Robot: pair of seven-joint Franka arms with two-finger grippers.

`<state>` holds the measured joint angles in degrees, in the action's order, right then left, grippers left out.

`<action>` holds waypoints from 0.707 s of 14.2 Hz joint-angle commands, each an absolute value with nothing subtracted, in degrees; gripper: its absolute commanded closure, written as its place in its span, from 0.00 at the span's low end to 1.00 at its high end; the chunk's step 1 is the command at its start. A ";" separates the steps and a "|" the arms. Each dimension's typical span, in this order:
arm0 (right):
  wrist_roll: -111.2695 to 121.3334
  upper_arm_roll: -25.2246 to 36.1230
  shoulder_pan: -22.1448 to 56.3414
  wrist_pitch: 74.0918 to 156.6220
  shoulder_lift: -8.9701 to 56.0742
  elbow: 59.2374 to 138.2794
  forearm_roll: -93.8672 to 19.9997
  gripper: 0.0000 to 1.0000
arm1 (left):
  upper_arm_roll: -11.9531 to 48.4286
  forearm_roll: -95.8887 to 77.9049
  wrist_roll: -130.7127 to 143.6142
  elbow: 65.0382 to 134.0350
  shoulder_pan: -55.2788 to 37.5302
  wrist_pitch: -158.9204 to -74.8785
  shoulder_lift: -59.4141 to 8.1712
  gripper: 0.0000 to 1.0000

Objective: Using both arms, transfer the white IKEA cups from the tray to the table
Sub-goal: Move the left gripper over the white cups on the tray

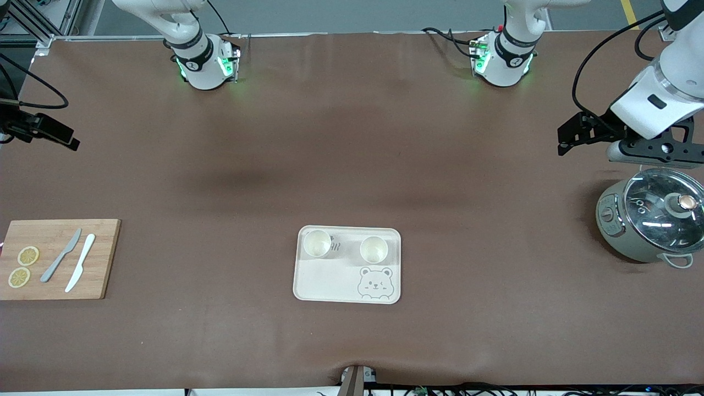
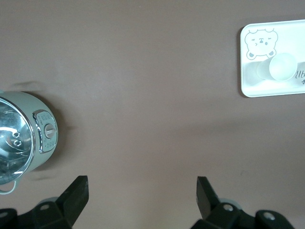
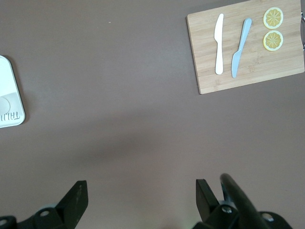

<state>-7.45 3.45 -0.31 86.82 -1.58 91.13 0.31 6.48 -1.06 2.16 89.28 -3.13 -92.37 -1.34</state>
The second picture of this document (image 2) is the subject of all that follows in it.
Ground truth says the white tray with bear print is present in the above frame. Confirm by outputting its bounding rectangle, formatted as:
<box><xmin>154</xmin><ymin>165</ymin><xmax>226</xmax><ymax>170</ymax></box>
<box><xmin>240</xmin><ymin>20</ymin><xmax>305</xmax><ymax>98</ymax></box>

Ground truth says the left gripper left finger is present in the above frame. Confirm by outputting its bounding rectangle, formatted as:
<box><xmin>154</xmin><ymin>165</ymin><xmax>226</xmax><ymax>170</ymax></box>
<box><xmin>21</xmin><ymin>176</ymin><xmax>90</xmax><ymax>229</ymax></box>

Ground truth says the grey pot with glass lid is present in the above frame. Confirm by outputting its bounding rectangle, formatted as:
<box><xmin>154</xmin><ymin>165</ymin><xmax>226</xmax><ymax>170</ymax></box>
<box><xmin>0</xmin><ymin>90</ymin><xmax>58</xmax><ymax>196</ymax></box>

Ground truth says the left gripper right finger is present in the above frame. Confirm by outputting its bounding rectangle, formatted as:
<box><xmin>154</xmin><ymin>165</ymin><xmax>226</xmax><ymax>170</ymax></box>
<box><xmin>190</xmin><ymin>176</ymin><xmax>294</xmax><ymax>229</ymax></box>

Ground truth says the glass pot lid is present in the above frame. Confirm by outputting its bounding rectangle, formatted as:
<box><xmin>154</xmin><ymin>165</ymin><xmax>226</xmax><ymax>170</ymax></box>
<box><xmin>0</xmin><ymin>96</ymin><xmax>36</xmax><ymax>186</ymax></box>

